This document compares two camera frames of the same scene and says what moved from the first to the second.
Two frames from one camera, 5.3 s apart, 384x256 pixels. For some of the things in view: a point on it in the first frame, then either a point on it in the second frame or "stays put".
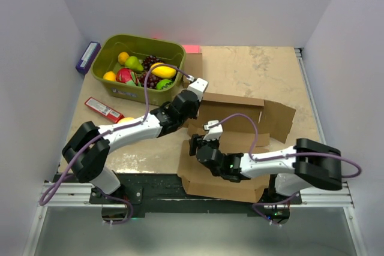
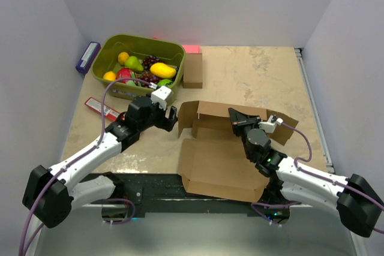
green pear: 133,63 stays put
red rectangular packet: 104,110 stays put
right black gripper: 197,141 → 236,117
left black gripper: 194,116 → 165,123
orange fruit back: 122,57 stays put
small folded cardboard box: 193,66 stays put
